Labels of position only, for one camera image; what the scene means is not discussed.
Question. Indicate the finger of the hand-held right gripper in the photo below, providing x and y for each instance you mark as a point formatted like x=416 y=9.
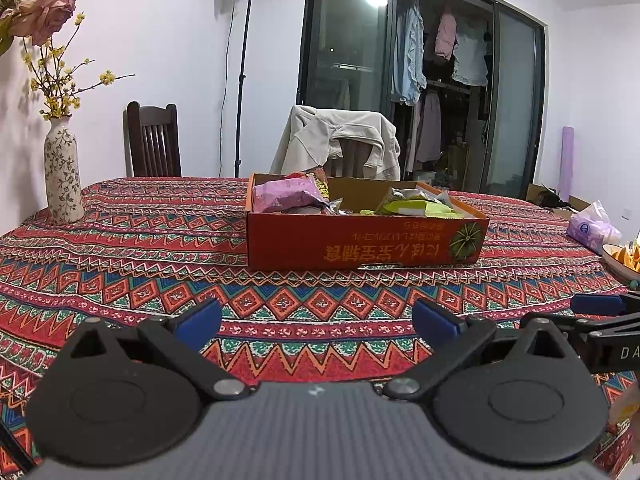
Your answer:
x=580 y=322
x=595 y=304

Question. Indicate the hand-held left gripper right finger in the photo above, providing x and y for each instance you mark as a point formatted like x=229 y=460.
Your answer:
x=435 y=322

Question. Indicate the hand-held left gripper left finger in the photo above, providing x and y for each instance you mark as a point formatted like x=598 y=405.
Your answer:
x=199 y=322

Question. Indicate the lime green snack packet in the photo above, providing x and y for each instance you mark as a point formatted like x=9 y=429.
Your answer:
x=425 y=209

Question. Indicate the orange cardboard box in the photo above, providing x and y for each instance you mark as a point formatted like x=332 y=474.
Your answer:
x=350 y=240

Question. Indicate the clear brown cracker packet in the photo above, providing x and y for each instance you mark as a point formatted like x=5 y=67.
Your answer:
x=407 y=196

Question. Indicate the white snack packet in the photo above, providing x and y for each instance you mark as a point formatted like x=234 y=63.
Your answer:
x=437 y=192

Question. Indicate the pink snack packet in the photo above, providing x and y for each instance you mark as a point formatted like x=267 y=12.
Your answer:
x=285 y=195

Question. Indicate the silver patterned snack packet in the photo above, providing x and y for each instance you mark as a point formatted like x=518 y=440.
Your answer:
x=320 y=206

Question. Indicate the bowl of orange snacks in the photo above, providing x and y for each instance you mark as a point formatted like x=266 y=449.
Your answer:
x=612 y=262

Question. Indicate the orange fruit pieces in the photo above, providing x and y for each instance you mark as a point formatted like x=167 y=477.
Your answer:
x=629 y=257

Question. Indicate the purple tissue pack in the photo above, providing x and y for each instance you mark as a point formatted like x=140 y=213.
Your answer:
x=592 y=227

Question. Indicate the brown cardboard floor box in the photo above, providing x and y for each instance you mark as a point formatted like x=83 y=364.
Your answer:
x=550 y=197

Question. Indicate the purple yoga mat roll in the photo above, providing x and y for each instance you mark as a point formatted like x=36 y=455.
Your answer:
x=566 y=160

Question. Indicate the wooden chair under jacket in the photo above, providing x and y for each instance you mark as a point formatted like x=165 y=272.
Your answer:
x=350 y=160

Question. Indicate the dark wooden chair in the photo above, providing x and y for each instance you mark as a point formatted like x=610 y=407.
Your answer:
x=152 y=140

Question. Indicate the pale pink hanging clothes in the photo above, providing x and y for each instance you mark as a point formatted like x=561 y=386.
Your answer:
x=427 y=130

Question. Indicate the floral ceramic vase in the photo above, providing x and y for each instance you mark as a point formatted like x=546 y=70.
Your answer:
x=62 y=175

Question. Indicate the beige jacket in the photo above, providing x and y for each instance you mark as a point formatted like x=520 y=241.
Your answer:
x=315 y=140

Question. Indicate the white hanging blouse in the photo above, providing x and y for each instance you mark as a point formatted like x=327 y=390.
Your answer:
x=471 y=57

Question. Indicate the light blue hanging shirt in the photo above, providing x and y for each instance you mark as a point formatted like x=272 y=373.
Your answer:
x=409 y=55

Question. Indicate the yellow flower sprigs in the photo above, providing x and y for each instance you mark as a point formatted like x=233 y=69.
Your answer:
x=60 y=85

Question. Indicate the pink hanging garment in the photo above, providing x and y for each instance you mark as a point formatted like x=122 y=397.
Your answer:
x=445 y=35

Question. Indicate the sliding glass door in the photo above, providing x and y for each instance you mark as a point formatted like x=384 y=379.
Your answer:
x=345 y=35

